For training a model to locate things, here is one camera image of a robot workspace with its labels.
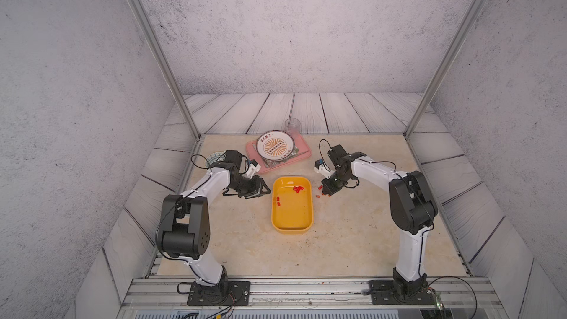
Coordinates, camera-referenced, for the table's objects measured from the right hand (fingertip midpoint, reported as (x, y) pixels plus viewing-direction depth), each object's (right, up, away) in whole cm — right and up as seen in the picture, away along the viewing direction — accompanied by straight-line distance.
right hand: (325, 190), depth 94 cm
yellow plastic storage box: (-14, -8, -3) cm, 17 cm away
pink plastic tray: (-9, +16, +20) cm, 27 cm away
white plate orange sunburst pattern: (-22, +20, +20) cm, 36 cm away
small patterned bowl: (-41, +14, -19) cm, 47 cm away
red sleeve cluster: (-12, 0, +5) cm, 13 cm away
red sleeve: (-3, -3, +2) cm, 5 cm away
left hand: (-24, +1, -6) cm, 25 cm away
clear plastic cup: (-14, +30, +27) cm, 43 cm away
